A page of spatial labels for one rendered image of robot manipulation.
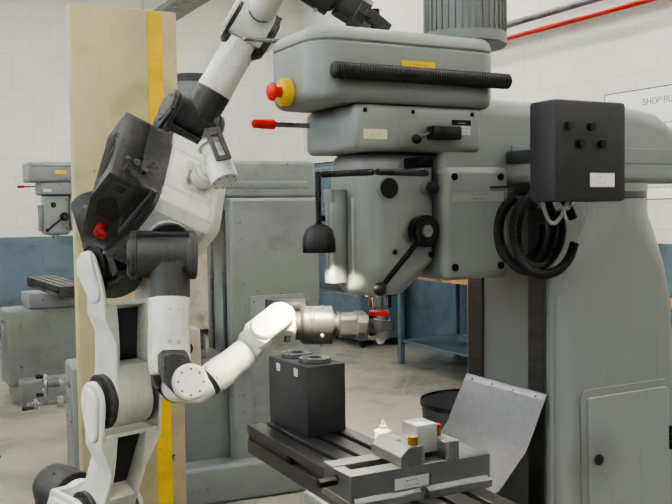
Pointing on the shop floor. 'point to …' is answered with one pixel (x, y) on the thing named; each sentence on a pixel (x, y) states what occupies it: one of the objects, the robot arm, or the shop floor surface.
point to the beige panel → (84, 67)
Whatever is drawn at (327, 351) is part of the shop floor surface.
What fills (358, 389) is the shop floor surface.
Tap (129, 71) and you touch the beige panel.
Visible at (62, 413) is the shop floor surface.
